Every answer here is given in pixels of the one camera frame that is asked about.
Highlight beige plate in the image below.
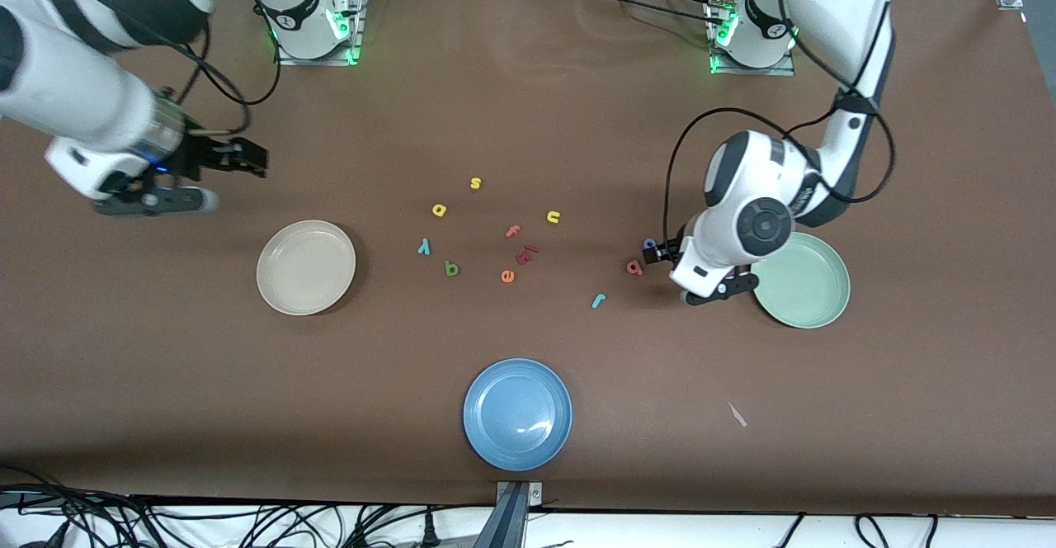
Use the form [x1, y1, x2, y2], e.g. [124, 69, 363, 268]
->
[256, 220, 357, 316]

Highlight green plate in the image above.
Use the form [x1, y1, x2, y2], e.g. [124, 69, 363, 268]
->
[751, 232, 851, 329]

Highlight brown table cover sheet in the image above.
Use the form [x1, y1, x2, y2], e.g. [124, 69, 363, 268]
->
[0, 0, 1056, 517]

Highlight blue plate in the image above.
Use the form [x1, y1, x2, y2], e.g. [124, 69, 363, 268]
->
[463, 357, 573, 472]

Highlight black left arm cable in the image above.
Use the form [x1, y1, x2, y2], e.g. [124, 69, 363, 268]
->
[663, 0, 897, 245]

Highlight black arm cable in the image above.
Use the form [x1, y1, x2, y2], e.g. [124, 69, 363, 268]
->
[663, 0, 897, 245]
[21, 0, 283, 136]

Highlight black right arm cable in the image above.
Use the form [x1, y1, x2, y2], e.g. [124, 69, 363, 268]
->
[21, 0, 283, 136]

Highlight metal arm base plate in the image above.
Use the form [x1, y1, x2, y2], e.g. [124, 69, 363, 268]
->
[706, 0, 798, 77]
[275, 0, 365, 66]

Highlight thin black cable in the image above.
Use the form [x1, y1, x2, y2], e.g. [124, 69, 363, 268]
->
[569, 0, 720, 25]

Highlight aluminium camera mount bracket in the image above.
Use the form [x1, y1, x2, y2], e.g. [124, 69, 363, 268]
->
[472, 481, 545, 548]

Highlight tangled black cables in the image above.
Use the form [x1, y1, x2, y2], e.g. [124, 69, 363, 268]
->
[0, 465, 496, 548]

